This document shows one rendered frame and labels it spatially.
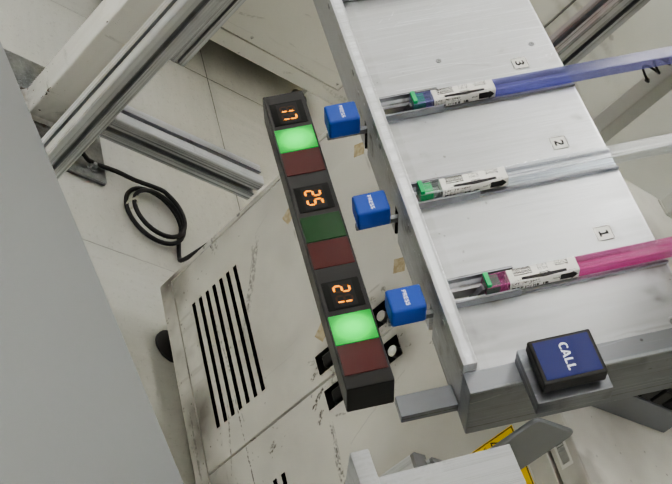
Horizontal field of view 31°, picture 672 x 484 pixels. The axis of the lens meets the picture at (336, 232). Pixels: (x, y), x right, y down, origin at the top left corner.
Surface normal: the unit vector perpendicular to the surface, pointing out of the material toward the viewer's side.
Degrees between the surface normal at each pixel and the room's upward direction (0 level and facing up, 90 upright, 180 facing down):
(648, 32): 90
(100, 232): 0
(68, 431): 0
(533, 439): 90
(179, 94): 0
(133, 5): 90
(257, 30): 90
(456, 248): 44
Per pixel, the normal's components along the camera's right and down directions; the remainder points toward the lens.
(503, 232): -0.02, -0.63
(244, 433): -0.71, -0.31
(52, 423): 0.67, -0.59
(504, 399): 0.23, 0.75
